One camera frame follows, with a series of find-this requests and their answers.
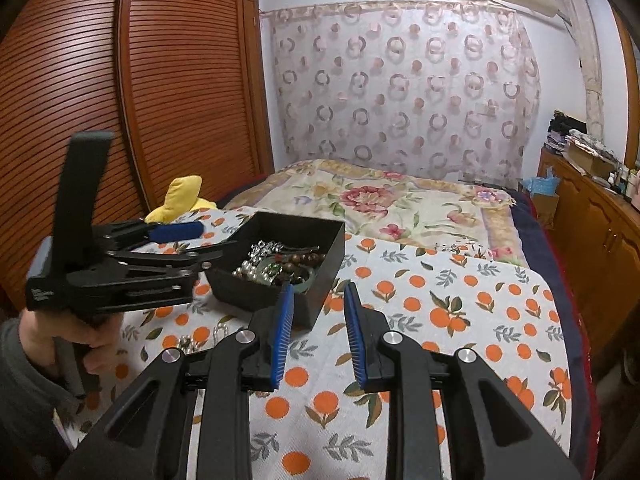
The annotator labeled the wooden cabinet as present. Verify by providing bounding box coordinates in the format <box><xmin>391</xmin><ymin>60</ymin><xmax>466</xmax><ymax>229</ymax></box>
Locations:
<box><xmin>537</xmin><ymin>147</ymin><xmax>640</xmax><ymax>361</ymax></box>

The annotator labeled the yellow plush toy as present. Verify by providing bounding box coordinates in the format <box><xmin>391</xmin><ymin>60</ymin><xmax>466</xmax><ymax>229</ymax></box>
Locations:
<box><xmin>144</xmin><ymin>175</ymin><xmax>218</xmax><ymax>223</ymax></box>

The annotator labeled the blue plastic bag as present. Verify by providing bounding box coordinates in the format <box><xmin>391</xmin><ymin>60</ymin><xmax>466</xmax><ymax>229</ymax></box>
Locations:
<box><xmin>520</xmin><ymin>167</ymin><xmax>561</xmax><ymax>198</ymax></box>

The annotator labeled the beige window drape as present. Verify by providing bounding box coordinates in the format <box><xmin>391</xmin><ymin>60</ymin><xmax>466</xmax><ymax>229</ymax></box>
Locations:
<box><xmin>555</xmin><ymin>0</ymin><xmax>606</xmax><ymax>136</ymax></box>

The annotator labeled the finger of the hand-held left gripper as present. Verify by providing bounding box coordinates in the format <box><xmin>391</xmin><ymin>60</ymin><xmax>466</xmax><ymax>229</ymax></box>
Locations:
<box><xmin>102</xmin><ymin>220</ymin><xmax>206</xmax><ymax>251</ymax></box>
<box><xmin>112</xmin><ymin>240</ymin><xmax>238</xmax><ymax>273</ymax></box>

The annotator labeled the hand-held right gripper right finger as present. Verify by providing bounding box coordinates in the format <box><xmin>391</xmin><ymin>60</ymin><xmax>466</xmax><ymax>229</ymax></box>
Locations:
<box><xmin>344</xmin><ymin>281</ymin><xmax>583</xmax><ymax>480</ymax></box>

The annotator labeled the brown wooden bead bracelet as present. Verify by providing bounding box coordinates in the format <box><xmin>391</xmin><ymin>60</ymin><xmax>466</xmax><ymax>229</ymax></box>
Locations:
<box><xmin>272</xmin><ymin>252</ymin><xmax>326</xmax><ymax>281</ymax></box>

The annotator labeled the wooden louvered wardrobe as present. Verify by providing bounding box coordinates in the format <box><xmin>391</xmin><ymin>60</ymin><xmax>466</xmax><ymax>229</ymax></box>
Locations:
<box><xmin>0</xmin><ymin>0</ymin><xmax>275</xmax><ymax>311</ymax></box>

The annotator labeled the black box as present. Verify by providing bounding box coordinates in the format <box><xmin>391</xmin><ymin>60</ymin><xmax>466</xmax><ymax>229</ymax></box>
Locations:
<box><xmin>205</xmin><ymin>211</ymin><xmax>346</xmax><ymax>331</ymax></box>

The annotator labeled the floral blanket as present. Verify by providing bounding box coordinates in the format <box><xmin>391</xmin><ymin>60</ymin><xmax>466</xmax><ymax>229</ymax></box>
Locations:
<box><xmin>220</xmin><ymin>158</ymin><xmax>528</xmax><ymax>268</ymax></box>

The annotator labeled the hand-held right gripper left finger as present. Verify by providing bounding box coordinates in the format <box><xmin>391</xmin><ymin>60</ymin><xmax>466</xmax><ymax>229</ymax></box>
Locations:
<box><xmin>55</xmin><ymin>282</ymin><xmax>296</xmax><ymax>480</ymax></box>

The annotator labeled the dark blue bed sheet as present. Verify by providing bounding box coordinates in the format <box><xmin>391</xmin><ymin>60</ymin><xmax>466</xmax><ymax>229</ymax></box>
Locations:
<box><xmin>510</xmin><ymin>187</ymin><xmax>601</xmax><ymax>480</ymax></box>

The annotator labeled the orange print tablecloth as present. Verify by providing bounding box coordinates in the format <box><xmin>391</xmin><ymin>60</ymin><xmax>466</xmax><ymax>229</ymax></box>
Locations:
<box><xmin>65</xmin><ymin>205</ymin><xmax>573</xmax><ymax>480</ymax></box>

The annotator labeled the circle pattern curtain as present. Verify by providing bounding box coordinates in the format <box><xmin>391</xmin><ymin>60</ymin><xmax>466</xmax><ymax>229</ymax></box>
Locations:
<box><xmin>265</xmin><ymin>0</ymin><xmax>543</xmax><ymax>191</ymax></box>

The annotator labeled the cluster of small bottles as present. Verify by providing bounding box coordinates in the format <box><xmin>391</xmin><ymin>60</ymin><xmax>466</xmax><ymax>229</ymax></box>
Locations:
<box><xmin>607</xmin><ymin>164</ymin><xmax>640</xmax><ymax>196</ymax></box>

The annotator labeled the stack of folded clothes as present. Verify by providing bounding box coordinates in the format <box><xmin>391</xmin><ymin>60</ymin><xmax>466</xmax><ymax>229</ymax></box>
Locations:
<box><xmin>542</xmin><ymin>108</ymin><xmax>587</xmax><ymax>155</ymax></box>

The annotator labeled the person's left forearm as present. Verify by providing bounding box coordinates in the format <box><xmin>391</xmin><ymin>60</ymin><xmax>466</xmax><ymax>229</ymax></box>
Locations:
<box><xmin>0</xmin><ymin>317</ymin><xmax>91</xmax><ymax>480</ymax></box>

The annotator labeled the pearl bracelet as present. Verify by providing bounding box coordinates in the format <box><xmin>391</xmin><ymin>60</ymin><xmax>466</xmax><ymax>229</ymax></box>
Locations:
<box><xmin>231</xmin><ymin>259</ymin><xmax>273</xmax><ymax>286</ymax></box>
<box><xmin>207</xmin><ymin>322</ymin><xmax>233</xmax><ymax>348</ymax></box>

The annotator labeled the floral folded cloth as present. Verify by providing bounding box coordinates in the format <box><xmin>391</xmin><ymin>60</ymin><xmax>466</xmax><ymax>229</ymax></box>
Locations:
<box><xmin>569</xmin><ymin>129</ymin><xmax>623</xmax><ymax>163</ymax></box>

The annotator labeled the brown cardboard box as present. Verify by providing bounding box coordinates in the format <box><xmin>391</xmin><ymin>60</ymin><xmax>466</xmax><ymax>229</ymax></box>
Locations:
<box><xmin>530</xmin><ymin>192</ymin><xmax>561</xmax><ymax>231</ymax></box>

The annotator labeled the person's left hand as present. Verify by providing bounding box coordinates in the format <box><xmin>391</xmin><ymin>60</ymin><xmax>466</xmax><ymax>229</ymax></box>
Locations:
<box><xmin>17</xmin><ymin>305</ymin><xmax>123</xmax><ymax>366</ymax></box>

